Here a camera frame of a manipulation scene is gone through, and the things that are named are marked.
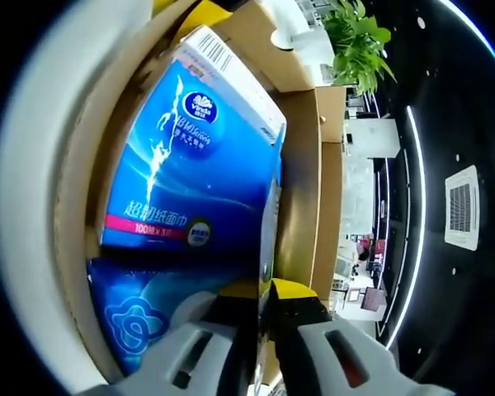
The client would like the white plant pot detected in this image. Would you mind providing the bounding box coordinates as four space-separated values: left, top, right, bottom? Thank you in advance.
267 0 336 63

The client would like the light blue soft tissue pack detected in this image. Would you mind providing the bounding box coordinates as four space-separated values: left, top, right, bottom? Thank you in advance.
87 256 269 375

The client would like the green potted plant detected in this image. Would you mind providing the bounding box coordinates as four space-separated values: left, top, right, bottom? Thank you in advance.
322 0 398 97

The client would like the brown cardboard shoe box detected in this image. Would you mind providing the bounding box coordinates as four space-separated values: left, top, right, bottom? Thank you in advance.
52 0 348 396

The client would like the blue tissue box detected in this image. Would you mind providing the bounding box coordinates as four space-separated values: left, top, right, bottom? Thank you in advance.
100 23 289 257

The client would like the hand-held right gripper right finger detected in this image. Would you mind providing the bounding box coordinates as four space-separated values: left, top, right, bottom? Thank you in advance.
270 277 441 396

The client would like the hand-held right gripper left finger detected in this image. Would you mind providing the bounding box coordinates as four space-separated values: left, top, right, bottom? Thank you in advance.
101 281 260 396

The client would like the ceiling air vent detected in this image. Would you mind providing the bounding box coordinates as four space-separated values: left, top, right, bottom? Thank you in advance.
444 164 480 252

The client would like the white ceiling light strip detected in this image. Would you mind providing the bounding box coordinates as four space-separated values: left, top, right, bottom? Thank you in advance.
384 105 429 351

